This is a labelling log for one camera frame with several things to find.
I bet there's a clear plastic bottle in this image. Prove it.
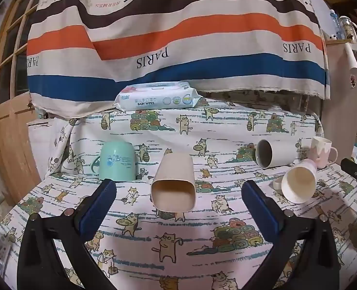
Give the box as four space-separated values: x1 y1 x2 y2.
329 9 341 40

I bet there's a wooden door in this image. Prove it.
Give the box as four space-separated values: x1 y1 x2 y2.
0 0 51 210

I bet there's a cream pink cup with handle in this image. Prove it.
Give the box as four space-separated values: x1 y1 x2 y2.
272 159 318 205

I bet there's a grey white cup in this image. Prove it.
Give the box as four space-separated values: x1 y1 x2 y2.
255 139 299 170

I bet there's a clear jar with white lid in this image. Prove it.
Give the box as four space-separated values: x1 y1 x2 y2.
339 15 357 44

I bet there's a mint green cup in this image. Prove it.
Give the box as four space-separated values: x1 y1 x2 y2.
91 140 137 182

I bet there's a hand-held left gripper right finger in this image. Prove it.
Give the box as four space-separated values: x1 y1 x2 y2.
241 180 341 290

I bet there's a cat-print tablecloth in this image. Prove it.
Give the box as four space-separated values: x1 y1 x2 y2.
0 96 357 290

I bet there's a striped cloth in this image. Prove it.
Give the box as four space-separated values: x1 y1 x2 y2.
26 0 332 119

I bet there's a pink white mug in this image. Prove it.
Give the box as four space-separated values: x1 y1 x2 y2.
308 136 339 170

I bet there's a baby wipes pack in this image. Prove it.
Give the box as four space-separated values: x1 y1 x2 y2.
113 80 204 112

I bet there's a beige square cup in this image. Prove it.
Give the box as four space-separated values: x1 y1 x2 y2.
150 152 196 212

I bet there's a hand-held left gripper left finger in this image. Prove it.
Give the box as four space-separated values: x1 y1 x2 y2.
17 179 118 290

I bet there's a white paper roll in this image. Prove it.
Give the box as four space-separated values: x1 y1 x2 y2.
344 43 357 73

